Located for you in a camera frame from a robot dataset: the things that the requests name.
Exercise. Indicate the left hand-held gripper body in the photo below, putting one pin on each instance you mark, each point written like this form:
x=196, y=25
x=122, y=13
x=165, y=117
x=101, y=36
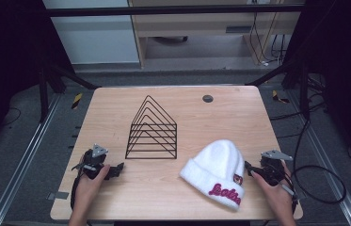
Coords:
x=96, y=158

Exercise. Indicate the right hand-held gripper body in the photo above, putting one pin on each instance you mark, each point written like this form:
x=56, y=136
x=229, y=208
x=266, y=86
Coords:
x=272, y=171

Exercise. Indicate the white knit beanie hat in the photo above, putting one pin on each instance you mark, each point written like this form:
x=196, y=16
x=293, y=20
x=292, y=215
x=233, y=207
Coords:
x=215, y=169

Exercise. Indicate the person's right hand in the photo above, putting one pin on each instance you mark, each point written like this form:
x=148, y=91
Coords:
x=278, y=197

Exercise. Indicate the person's left hand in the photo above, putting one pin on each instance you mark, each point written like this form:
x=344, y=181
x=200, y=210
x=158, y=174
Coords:
x=87, y=191

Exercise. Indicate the grey tape strip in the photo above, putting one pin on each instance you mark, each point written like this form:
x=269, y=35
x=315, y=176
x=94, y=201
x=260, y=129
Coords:
x=58, y=195

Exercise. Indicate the yellow black hazard tape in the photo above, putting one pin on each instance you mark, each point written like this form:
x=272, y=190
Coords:
x=279, y=98
x=76, y=101

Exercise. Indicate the grey table grommet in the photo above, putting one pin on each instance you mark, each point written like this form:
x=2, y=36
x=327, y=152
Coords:
x=207, y=98

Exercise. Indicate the white cabinet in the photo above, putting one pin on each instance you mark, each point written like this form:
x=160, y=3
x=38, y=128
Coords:
x=94, y=37

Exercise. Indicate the dark curtain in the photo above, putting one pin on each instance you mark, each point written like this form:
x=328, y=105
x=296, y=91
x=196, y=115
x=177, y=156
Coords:
x=3, y=62
x=345, y=62

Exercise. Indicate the aluminium floor rail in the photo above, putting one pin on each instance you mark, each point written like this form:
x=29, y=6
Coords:
x=330, y=163
x=22, y=160

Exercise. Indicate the black metal frame stand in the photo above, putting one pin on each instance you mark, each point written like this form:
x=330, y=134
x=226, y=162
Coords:
x=303, y=94
x=43, y=94

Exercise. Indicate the black frame crossbar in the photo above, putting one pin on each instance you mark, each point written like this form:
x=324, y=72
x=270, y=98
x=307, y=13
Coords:
x=163, y=11

